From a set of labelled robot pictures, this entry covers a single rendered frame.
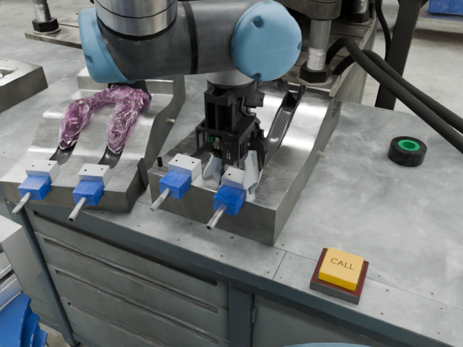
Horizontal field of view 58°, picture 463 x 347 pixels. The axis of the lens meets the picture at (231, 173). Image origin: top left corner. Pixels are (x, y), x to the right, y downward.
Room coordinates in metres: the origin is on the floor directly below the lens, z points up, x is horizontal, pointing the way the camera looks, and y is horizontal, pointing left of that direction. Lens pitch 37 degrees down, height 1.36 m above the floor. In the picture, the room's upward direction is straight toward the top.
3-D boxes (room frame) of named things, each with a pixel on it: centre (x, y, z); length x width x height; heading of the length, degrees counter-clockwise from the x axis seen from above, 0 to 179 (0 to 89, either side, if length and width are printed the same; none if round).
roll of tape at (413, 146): (0.81, -0.41, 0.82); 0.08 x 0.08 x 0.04
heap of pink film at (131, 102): (0.88, 0.29, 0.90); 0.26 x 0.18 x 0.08; 172
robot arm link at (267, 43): (0.46, -0.01, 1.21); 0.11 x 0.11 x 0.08; 16
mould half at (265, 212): (0.81, -0.06, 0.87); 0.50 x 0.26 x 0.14; 155
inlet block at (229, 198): (0.54, 0.01, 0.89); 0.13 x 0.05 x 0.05; 155
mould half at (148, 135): (0.88, 0.30, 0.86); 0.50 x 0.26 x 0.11; 172
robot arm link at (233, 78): (0.56, 0.00, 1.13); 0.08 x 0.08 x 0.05
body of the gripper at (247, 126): (0.55, 0.00, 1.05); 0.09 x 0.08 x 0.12; 155
